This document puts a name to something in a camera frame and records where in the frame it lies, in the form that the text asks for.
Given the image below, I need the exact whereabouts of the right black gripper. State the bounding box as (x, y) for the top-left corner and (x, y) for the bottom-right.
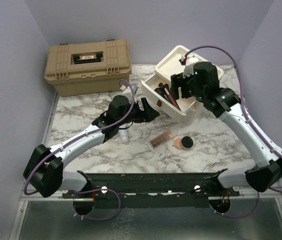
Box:
(170, 70), (206, 101)

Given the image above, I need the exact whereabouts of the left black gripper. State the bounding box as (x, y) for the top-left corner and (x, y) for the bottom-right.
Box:
(118, 97), (160, 127)

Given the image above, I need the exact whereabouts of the cream top drawer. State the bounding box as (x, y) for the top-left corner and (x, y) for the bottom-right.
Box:
(141, 74), (199, 123)

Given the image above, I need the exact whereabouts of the red lip pencil tube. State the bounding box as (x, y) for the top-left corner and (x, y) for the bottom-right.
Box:
(167, 96), (180, 110)

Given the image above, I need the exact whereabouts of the black angled makeup brush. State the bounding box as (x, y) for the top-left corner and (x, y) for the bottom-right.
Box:
(163, 84), (172, 97)

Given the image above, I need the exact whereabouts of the cream drawer organizer cabinet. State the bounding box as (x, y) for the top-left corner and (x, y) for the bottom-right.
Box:
(154, 44), (224, 126)

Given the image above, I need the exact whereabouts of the black fan makeup brush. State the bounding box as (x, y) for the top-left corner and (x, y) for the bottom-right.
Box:
(154, 87), (167, 100)

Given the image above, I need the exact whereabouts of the black round makeup brush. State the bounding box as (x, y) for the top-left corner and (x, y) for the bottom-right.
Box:
(158, 83), (165, 95)

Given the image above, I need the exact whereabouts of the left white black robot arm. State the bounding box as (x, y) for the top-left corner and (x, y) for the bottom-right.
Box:
(23, 95), (160, 198)

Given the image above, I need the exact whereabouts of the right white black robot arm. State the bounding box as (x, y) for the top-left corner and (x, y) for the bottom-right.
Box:
(170, 61), (282, 196)

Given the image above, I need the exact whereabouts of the orange makeup sponge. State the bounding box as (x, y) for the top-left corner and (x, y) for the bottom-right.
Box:
(174, 138), (183, 150)

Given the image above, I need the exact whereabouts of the brown eyeshadow palette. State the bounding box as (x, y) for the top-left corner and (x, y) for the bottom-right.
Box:
(149, 130), (175, 149)

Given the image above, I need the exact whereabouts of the white cosmetic bottle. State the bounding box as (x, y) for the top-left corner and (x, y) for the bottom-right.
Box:
(119, 129), (129, 144)

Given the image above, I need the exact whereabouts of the black round compact jar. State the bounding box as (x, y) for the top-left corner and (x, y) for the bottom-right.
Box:
(180, 136), (194, 149)

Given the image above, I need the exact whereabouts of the tan plastic toolbox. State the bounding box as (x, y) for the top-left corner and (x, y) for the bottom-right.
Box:
(44, 39), (132, 97)

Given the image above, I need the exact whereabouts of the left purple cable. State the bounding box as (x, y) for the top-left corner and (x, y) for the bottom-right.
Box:
(23, 78), (138, 222)

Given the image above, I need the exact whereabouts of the black mounting rail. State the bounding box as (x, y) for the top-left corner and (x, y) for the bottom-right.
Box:
(62, 172), (239, 209)

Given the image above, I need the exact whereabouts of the aluminium extrusion rail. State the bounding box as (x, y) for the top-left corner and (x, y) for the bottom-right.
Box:
(238, 179), (282, 200)

